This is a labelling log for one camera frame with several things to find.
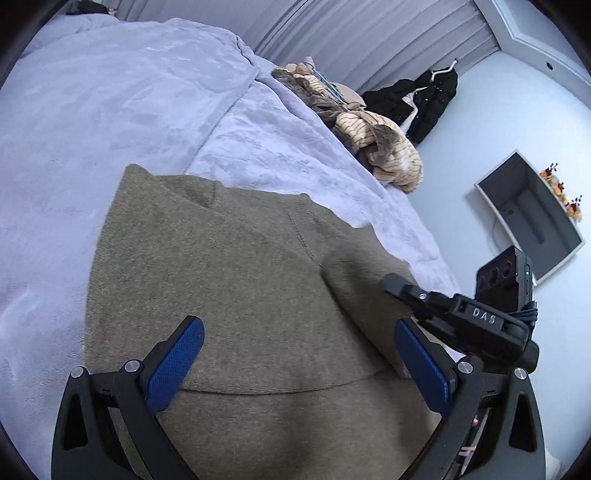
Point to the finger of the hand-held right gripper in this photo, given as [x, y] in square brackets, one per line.
[406, 293]

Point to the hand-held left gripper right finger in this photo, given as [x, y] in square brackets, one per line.
[422, 364]

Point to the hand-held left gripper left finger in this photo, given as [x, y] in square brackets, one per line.
[178, 364]

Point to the olive brown knit sweater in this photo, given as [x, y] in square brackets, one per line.
[231, 277]

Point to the beige striped plush clothes pile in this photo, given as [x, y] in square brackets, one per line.
[388, 147]

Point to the white clothes hanger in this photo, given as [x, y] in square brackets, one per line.
[445, 69]

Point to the orange artificial flowers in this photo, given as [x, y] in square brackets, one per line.
[561, 189]

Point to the black hanging jacket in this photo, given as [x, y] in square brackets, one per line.
[425, 106]

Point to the beige cushion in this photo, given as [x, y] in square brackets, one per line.
[350, 96]

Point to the lavender plush blanket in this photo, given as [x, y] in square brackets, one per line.
[115, 115]

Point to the grey vertical blinds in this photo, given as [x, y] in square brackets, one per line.
[346, 41]

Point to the wall-mounted flat screen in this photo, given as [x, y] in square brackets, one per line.
[531, 217]

